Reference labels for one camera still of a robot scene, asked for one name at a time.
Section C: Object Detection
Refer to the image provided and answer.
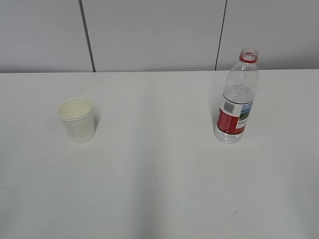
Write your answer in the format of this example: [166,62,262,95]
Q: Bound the white paper cup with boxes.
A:
[57,97,95,143]

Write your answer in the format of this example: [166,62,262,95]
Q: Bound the clear water bottle red label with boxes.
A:
[214,48,259,144]

